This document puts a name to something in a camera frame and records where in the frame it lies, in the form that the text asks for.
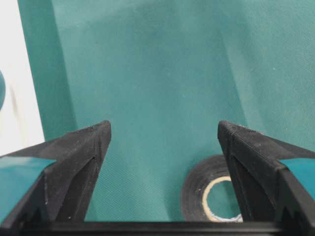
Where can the green table cloth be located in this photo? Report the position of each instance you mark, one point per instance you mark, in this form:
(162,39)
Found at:
(164,73)

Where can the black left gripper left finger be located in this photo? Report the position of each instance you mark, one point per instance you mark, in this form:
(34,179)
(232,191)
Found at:
(52,181)

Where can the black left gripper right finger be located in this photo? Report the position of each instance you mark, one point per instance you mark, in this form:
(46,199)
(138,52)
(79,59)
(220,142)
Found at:
(273,181)

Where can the teal tape roll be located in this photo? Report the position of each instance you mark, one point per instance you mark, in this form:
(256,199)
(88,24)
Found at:
(2,90)

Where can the black tape roll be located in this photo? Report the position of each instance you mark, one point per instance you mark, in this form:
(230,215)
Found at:
(208,194)

